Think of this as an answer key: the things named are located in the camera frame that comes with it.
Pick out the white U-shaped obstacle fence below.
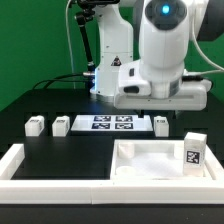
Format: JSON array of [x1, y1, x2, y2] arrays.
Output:
[[0, 144, 224, 204]]

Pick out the white square table top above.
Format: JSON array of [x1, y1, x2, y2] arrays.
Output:
[[110, 140, 213, 180]]

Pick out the white cable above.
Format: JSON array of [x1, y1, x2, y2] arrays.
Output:
[[65, 0, 77, 90]]

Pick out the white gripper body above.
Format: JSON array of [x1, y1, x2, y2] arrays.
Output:
[[114, 79, 212, 111]]

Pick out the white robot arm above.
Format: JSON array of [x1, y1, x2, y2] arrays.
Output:
[[90, 0, 224, 110]]

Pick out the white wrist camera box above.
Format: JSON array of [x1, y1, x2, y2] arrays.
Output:
[[117, 60, 151, 96]]

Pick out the black cables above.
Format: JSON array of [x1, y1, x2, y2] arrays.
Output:
[[32, 71, 98, 90]]

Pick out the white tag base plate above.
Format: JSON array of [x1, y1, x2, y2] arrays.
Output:
[[71, 115, 153, 132]]

